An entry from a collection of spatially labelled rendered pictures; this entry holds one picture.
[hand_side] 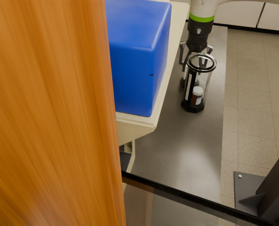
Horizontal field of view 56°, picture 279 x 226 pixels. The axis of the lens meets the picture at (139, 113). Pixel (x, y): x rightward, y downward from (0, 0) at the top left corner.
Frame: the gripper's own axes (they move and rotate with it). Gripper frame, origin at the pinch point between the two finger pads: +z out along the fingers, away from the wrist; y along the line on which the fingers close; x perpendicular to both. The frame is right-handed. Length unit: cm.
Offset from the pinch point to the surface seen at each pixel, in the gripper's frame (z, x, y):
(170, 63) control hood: -50, -64, -2
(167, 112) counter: 7.5, -19.4, -6.4
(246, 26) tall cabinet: 93, 236, 54
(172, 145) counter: 7.4, -35.3, -1.4
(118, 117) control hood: -49, -76, -6
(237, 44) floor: 102, 204, 45
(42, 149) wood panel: -53, -84, -10
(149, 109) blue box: -51, -75, -3
